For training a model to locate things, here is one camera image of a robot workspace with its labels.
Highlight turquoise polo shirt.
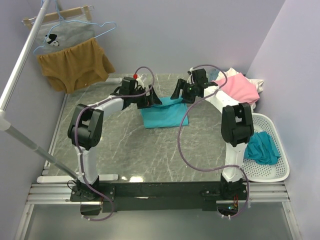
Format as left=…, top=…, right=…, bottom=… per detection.
left=140, top=97, right=188, bottom=129

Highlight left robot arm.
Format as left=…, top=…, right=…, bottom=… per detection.
left=67, top=77, right=162, bottom=186

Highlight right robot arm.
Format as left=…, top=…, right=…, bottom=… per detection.
left=170, top=65, right=254, bottom=195

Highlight grey-blue folded shirt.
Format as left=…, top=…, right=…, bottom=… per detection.
left=207, top=68, right=220, bottom=82

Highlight pink folded shirt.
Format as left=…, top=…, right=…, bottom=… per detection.
left=215, top=73, right=260, bottom=104

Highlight brown mustard shirt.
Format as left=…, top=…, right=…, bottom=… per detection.
left=36, top=37, right=116, bottom=94

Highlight wooden clip hanger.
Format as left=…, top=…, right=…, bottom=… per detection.
left=21, top=5, right=95, bottom=30

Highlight grey panda shirt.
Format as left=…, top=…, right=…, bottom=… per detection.
left=35, top=21, right=95, bottom=55

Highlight teal shirt in basket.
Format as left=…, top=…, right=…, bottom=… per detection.
left=244, top=131, right=281, bottom=166

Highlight black base beam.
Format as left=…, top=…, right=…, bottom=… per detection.
left=70, top=180, right=248, bottom=216

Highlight white laundry basket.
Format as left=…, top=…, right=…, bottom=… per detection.
left=242, top=113, right=290, bottom=183

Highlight white clothes rack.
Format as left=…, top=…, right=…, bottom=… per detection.
left=0, top=0, right=82, bottom=180

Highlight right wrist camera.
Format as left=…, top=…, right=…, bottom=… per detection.
left=187, top=67, right=194, bottom=85

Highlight light blue wire hanger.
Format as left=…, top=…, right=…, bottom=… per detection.
left=33, top=0, right=117, bottom=56

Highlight aluminium rail frame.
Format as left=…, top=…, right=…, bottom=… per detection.
left=25, top=182, right=291, bottom=205

